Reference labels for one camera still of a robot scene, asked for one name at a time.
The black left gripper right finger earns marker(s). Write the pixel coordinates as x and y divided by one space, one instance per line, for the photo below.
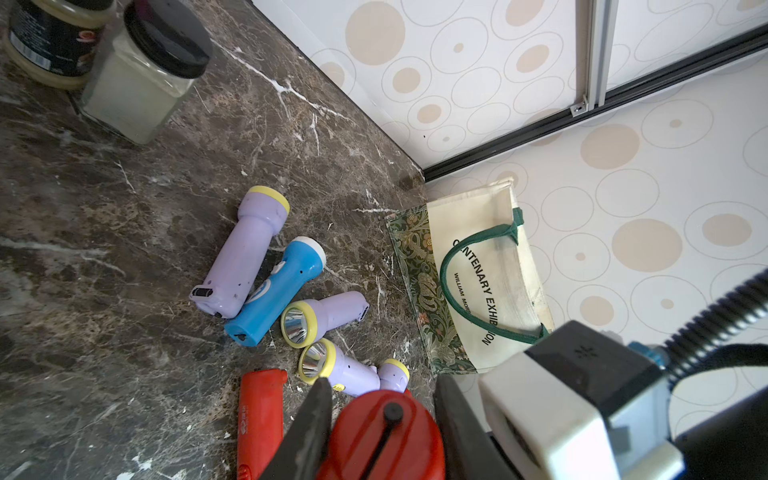
469 452

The purple flashlight back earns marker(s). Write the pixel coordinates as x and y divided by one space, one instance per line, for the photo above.
261 215

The purple flashlight lying sideways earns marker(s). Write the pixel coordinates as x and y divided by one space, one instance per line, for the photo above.
304 322

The dark lid jar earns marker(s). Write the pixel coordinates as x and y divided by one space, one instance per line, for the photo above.
55 41

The cream tote bag green handles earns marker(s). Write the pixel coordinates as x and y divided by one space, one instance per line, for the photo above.
471 278

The blue flashlight white rim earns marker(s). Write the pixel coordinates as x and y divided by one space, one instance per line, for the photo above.
303 260

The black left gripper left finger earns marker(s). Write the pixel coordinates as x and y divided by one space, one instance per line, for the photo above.
304 447

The purple flashlight middle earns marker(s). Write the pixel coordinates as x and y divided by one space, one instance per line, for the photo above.
323 359

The square jar black lid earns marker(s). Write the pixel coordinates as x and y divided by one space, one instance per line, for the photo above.
145 68

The red flashlight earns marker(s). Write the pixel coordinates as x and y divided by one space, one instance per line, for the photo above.
384 435
260 421

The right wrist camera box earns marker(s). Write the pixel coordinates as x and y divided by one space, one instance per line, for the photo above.
580 405

